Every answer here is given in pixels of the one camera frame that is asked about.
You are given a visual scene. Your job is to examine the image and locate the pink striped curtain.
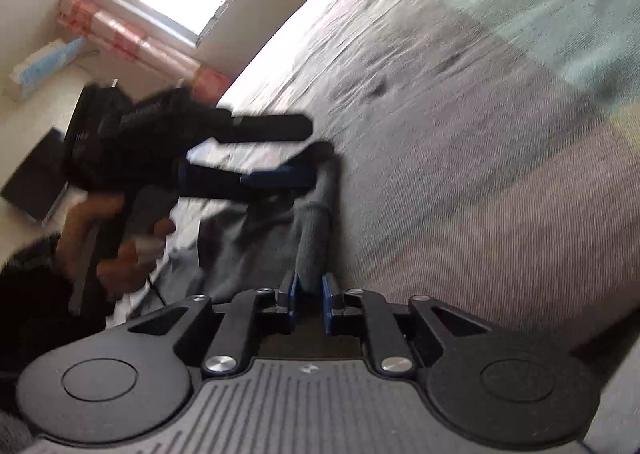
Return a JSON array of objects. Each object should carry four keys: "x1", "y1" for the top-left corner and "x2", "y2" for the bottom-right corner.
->
[{"x1": 55, "y1": 0, "x2": 234, "y2": 101}]

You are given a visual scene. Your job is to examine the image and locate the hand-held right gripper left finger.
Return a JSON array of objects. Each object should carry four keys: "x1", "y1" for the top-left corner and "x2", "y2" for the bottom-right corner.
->
[{"x1": 127, "y1": 271, "x2": 301, "y2": 375}]

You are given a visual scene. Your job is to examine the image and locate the person's left hand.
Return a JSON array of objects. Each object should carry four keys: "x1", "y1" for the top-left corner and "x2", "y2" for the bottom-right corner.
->
[{"x1": 55, "y1": 197, "x2": 174, "y2": 301}]

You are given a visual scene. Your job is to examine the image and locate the dark grey pants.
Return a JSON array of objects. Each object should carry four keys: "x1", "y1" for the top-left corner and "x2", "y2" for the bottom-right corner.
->
[{"x1": 150, "y1": 154, "x2": 346, "y2": 316}]

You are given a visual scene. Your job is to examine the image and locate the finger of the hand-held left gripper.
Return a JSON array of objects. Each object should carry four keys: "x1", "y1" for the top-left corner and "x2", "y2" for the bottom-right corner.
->
[
  {"x1": 179, "y1": 141, "x2": 336, "y2": 203},
  {"x1": 215, "y1": 113, "x2": 314, "y2": 146}
]

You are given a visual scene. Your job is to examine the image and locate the bed with patchwork sheet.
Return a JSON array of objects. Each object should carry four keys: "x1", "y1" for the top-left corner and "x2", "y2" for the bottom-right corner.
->
[{"x1": 107, "y1": 0, "x2": 640, "y2": 454}]

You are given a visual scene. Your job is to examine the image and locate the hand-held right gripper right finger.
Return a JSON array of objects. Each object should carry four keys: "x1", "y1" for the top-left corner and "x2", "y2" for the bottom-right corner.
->
[{"x1": 321, "y1": 273, "x2": 493, "y2": 375}]

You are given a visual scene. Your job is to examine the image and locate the person's left forearm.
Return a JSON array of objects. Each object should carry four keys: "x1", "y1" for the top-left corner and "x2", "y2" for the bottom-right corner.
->
[{"x1": 0, "y1": 234, "x2": 117, "y2": 440}]

